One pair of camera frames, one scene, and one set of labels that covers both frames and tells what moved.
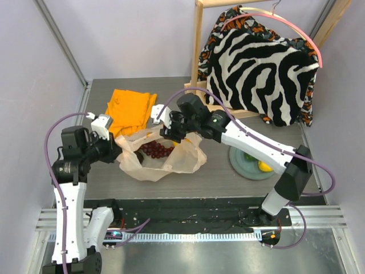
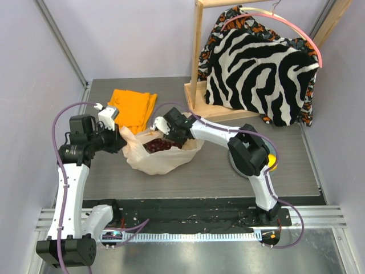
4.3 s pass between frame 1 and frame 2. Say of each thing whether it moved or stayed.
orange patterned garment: stayed
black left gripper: moved
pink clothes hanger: stayed
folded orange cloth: stayed
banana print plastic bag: moved
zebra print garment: stayed
